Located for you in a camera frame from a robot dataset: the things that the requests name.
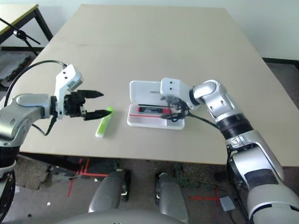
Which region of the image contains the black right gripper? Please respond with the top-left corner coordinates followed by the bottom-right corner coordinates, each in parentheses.
top-left (160, 94), bottom-right (189, 122)

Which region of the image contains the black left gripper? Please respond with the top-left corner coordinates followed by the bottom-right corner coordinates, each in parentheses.
top-left (64, 89), bottom-right (113, 121)

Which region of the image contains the black marker with red cap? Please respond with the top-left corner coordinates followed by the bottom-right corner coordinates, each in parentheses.
top-left (137, 105), bottom-right (170, 114)

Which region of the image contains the green and white highlighter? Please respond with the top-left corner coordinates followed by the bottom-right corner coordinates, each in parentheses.
top-left (94, 106), bottom-right (114, 139)

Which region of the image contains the white plastic pencil case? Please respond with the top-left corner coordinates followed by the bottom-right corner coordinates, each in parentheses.
top-left (126, 80), bottom-right (186, 130)

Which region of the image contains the black table foot bar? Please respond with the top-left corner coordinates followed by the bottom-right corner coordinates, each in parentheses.
top-left (18, 152), bottom-right (81, 174)

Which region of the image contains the grey right robot leg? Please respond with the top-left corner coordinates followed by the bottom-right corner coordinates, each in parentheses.
top-left (155, 172), bottom-right (190, 223)

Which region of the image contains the grey robot leg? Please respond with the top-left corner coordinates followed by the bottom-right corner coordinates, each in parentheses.
top-left (155, 172), bottom-right (190, 223)
top-left (88, 169), bottom-right (132, 213)

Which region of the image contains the grey left robot leg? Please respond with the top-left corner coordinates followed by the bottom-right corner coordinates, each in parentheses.
top-left (88, 169), bottom-right (132, 213)

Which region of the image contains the black tripod stand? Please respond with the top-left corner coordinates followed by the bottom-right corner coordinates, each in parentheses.
top-left (0, 17), bottom-right (41, 57)

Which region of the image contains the grey foot pedal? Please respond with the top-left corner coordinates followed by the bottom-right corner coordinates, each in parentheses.
top-left (219, 196), bottom-right (235, 212)

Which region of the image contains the grey robot torso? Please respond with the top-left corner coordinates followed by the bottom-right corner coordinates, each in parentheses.
top-left (53, 208), bottom-right (185, 224)

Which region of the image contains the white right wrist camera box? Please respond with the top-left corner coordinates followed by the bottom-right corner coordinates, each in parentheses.
top-left (159, 77), bottom-right (195, 111)

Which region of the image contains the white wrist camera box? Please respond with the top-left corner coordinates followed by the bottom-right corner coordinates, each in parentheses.
top-left (54, 63), bottom-right (84, 120)
top-left (159, 77), bottom-right (195, 111)

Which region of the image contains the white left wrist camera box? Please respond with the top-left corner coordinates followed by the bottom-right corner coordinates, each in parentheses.
top-left (54, 63), bottom-right (84, 120)

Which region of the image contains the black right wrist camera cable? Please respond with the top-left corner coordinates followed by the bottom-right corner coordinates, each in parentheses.
top-left (184, 111), bottom-right (223, 132)

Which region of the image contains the wood side table black frame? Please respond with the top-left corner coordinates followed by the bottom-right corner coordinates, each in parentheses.
top-left (0, 3), bottom-right (54, 51)

